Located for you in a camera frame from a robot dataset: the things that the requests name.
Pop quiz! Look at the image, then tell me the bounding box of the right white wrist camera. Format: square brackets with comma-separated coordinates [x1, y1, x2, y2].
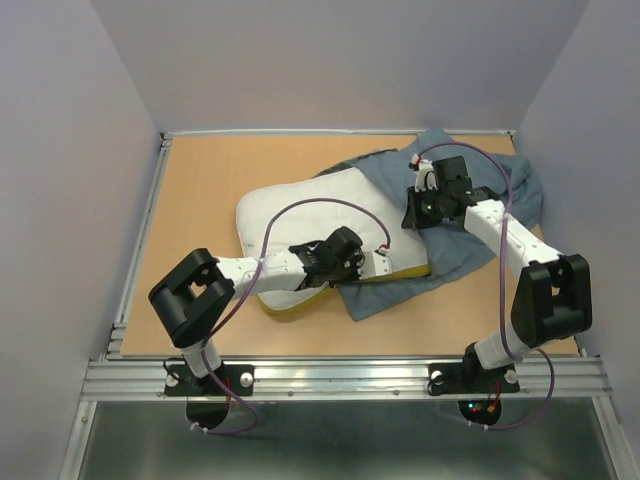
[409, 155, 438, 192]

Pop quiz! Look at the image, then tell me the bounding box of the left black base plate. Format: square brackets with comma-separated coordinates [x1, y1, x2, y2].
[164, 363, 255, 397]

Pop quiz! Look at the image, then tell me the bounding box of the white pillow yellow edge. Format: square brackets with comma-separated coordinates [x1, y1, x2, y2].
[236, 168, 431, 321]

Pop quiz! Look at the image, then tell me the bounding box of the blue grey pillowcase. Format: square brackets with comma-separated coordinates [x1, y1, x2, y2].
[321, 128, 543, 322]

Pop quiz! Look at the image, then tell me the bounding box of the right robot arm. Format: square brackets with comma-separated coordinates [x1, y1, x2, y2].
[402, 155, 592, 396]

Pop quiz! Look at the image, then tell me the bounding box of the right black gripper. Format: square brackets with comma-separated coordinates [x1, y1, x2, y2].
[400, 183, 448, 231]

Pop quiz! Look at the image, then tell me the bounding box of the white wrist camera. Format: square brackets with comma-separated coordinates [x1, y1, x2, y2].
[359, 251, 393, 281]
[409, 155, 438, 192]

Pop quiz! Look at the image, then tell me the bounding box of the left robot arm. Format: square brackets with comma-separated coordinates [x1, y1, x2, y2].
[148, 227, 364, 394]

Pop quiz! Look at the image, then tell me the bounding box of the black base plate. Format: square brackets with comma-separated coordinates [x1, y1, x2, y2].
[164, 363, 255, 397]
[428, 361, 520, 396]

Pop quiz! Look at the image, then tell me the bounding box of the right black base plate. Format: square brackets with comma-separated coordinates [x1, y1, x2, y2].
[428, 361, 520, 396]

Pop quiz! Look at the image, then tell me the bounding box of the aluminium front rail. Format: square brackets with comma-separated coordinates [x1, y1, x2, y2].
[80, 355, 613, 403]

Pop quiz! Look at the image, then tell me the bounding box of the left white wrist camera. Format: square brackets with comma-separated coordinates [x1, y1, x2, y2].
[359, 251, 393, 281]

